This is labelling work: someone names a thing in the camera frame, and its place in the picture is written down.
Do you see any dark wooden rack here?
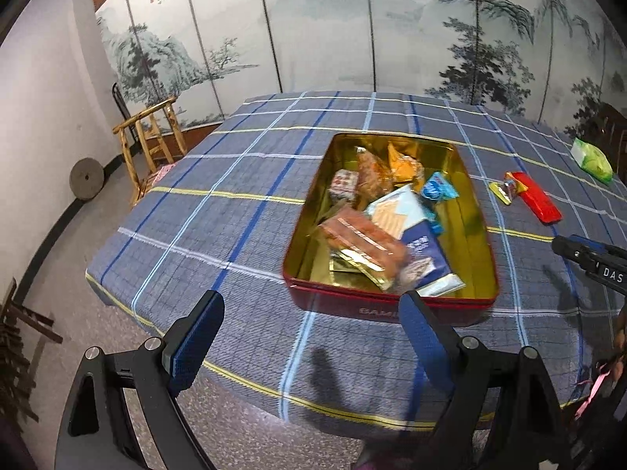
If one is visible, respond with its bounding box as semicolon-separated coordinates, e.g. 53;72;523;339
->
0;279;64;432

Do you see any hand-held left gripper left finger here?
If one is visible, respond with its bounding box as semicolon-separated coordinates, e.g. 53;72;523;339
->
51;289;226;470

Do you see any clear peanut snack packet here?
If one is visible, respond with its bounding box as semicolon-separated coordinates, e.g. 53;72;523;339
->
355;147;395;206

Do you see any light wooden chair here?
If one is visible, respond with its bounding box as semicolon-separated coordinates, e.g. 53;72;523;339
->
112;98;189;206

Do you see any gold foil snack packet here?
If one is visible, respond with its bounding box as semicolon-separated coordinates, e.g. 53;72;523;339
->
328;249;393;292

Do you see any pale blue biscuit packet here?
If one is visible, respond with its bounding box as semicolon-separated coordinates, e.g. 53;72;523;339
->
365;183;432;236

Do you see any small blue snack packet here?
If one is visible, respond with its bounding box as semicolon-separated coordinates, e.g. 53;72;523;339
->
420;171;458;202

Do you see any painted landscape folding screen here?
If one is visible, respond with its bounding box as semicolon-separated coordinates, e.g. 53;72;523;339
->
93;0;627;145

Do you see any black metal stand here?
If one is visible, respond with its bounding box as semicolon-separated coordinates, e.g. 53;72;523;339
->
112;82;129;130

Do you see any red tin box gold interior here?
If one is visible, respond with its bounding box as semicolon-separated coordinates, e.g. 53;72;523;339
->
281;132;499;326

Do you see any small red white square packet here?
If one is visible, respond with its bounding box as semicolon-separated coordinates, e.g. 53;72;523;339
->
329;169;358;201

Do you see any blue plaid tablecloth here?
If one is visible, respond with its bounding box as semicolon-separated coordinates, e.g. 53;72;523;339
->
85;90;627;434

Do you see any long red snack packet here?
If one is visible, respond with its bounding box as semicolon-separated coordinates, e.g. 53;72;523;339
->
504;171;562;225

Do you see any dark wooden chair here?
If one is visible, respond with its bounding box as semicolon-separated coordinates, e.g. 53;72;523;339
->
585;103;627;172

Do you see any pink ribbon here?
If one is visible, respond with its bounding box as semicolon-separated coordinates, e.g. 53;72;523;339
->
573;355;620;419

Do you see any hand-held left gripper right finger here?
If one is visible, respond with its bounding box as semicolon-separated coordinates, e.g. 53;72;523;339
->
398;289;573;470

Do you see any salmon orange snack packet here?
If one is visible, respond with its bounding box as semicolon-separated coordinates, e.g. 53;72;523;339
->
318;206;412;275

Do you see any dark blue snack packet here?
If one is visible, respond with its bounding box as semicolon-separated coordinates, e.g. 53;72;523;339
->
399;222;466;299

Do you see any round stone millstone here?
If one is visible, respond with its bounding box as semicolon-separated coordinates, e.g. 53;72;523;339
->
69;157;102;200

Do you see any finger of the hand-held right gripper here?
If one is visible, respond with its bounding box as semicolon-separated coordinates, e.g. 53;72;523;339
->
552;235;613;269

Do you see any green snack packet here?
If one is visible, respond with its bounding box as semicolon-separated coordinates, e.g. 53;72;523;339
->
569;137;614;184

